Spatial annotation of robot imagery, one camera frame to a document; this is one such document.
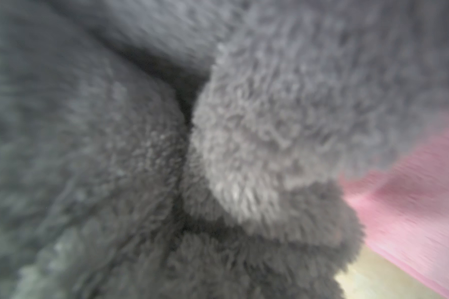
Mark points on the pink fluffy towel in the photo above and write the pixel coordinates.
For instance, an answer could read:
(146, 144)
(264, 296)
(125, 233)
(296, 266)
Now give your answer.
(405, 211)

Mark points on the grey fluffy towel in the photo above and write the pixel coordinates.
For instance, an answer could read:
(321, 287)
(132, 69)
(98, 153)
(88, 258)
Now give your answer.
(192, 149)

